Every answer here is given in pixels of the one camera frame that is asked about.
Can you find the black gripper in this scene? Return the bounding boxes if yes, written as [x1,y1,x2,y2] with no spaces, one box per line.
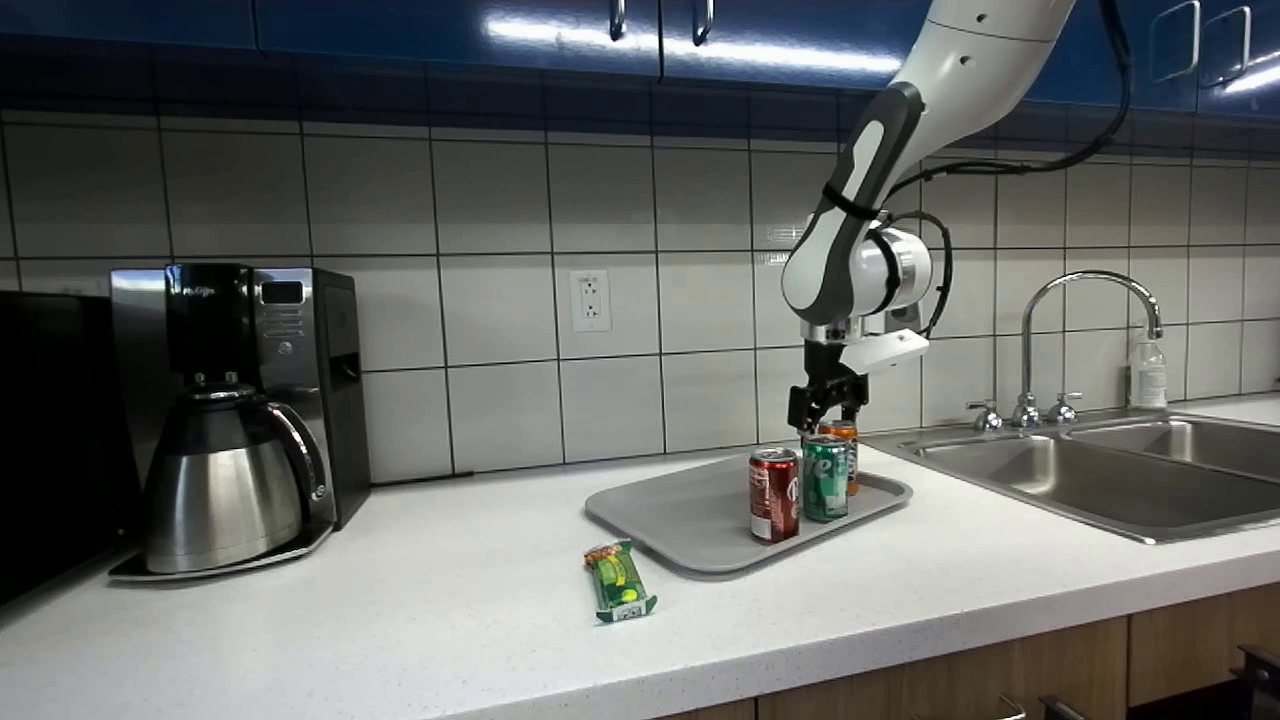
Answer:
[784,339,871,435]

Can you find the green soda can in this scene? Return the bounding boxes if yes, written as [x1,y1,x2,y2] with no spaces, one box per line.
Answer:
[802,431,851,527]

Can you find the red Dr Pepper can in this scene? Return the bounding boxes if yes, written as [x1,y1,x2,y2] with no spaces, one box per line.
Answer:
[750,448,810,550]

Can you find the grey plastic tray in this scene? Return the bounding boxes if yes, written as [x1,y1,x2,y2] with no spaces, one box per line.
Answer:
[582,456,917,580]

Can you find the chrome gooseneck faucet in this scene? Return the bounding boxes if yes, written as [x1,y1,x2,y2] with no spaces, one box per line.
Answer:
[1015,268,1170,431]

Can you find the green snack packet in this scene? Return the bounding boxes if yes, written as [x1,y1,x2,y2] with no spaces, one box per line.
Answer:
[582,536,662,628]

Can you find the wooden lower cabinets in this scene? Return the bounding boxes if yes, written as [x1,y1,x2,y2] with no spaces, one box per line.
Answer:
[665,584,1280,720]

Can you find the clear soap bottle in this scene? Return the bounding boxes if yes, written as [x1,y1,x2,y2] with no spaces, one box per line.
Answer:
[1130,331,1173,418]

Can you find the stainless steel double sink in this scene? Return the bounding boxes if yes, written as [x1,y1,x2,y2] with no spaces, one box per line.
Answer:
[875,398,1280,550]

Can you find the black steel coffee maker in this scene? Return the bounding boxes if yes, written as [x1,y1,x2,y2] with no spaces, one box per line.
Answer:
[110,262,375,590]

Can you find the steel coffee carafe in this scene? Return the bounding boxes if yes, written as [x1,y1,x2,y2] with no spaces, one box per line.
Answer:
[142,386,336,580]

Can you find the blue upper cabinets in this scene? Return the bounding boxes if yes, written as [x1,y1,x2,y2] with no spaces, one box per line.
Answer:
[0,0,1280,133]

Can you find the black microwave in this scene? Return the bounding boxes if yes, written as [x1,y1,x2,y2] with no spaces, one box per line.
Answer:
[0,289,145,611]

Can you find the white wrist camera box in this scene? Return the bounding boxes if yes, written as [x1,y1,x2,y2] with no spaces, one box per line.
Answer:
[841,330,931,382]

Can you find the white wall power outlet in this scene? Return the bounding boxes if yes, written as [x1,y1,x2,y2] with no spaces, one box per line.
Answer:
[567,268,611,331]

